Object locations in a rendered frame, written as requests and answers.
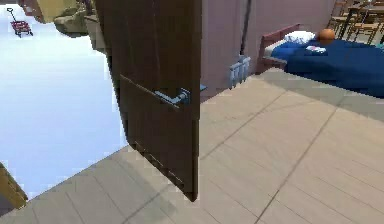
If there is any olive green armchair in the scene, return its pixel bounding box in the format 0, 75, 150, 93
53, 2, 90, 36

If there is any pale blue push broom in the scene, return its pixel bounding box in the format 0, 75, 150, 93
228, 0, 253, 90

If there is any dark brown room door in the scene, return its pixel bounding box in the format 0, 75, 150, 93
94, 0, 203, 203

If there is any white pillow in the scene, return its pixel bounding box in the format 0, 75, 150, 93
283, 30, 316, 45

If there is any orange basketball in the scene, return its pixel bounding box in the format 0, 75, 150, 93
317, 28, 336, 46

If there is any wooden dining chair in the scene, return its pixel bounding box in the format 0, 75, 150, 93
327, 0, 384, 45

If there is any red toy wagon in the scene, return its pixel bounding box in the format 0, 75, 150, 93
6, 7, 34, 38

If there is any dark dining table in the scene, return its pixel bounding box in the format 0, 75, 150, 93
338, 2, 384, 40

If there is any wooden furniture corner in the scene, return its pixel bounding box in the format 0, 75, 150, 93
0, 161, 29, 211

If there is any silver door lever handle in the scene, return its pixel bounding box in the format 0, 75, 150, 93
154, 87, 192, 107

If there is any blue bed with red frame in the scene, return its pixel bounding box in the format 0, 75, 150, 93
255, 23, 384, 99

